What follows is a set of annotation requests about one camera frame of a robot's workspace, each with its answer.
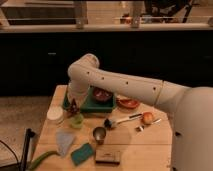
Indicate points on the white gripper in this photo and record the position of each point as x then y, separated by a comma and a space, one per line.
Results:
74, 94

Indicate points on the dark red grape bunch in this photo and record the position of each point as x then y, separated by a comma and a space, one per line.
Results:
73, 108

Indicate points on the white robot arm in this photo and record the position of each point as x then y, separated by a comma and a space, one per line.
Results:
191, 108

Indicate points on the light green paper cup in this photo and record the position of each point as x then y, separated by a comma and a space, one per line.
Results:
76, 121

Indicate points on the small metal cup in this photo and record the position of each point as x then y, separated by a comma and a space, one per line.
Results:
99, 134

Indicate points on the green plastic tray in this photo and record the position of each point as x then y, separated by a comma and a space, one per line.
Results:
90, 105

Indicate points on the dark red bowl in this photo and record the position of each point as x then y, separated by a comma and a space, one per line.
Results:
101, 95

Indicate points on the white lidded container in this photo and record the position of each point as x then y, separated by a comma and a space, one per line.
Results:
55, 115

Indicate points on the black and white brush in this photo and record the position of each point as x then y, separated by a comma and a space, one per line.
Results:
112, 122

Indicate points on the light blue cloth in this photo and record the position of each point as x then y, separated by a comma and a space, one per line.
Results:
64, 140

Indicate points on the orange plate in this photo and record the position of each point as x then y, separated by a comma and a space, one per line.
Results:
128, 103

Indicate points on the teal green sponge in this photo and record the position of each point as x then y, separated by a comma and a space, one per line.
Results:
82, 154

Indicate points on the black stand pole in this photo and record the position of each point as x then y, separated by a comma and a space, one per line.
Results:
29, 135

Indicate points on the small metal clip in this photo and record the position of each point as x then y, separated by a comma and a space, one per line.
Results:
139, 128

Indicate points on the brown cardboard box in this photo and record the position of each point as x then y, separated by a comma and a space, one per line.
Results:
108, 157

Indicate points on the red yellow apple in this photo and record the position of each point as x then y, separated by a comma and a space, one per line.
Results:
147, 118

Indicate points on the green cucumber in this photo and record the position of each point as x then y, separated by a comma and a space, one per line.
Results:
34, 164

